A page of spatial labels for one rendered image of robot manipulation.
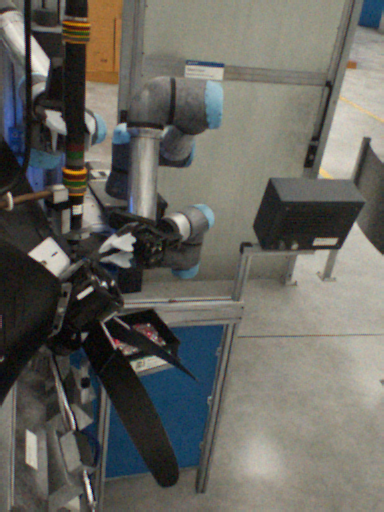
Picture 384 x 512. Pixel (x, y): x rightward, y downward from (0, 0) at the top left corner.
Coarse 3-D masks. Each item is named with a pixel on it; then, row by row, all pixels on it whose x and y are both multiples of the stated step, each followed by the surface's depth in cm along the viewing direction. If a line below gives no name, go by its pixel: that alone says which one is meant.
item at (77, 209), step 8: (72, 0) 83; (80, 0) 83; (72, 8) 83; (80, 8) 83; (72, 16) 84; (80, 16) 84; (72, 200) 98; (80, 200) 99; (72, 208) 99; (80, 208) 99; (72, 216) 99; (80, 216) 100; (72, 224) 100; (80, 224) 101; (72, 240) 102; (80, 240) 104
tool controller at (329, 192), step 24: (264, 192) 156; (288, 192) 149; (312, 192) 151; (336, 192) 153; (264, 216) 156; (288, 216) 150; (312, 216) 152; (336, 216) 154; (264, 240) 156; (288, 240) 157; (312, 240) 159; (336, 240) 161
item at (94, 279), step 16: (64, 272) 98; (80, 272) 95; (96, 272) 99; (80, 288) 93; (96, 288) 93; (112, 288) 101; (80, 304) 93; (96, 304) 94; (112, 304) 95; (64, 320) 95; (80, 320) 94; (96, 320) 96; (64, 336) 97; (80, 336) 103; (64, 352) 96
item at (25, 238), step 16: (0, 144) 99; (0, 160) 97; (16, 160) 100; (0, 176) 95; (16, 176) 98; (16, 192) 96; (32, 192) 99; (16, 208) 95; (32, 208) 98; (0, 224) 93; (16, 224) 95; (32, 224) 97; (48, 224) 99; (16, 240) 94; (32, 240) 96
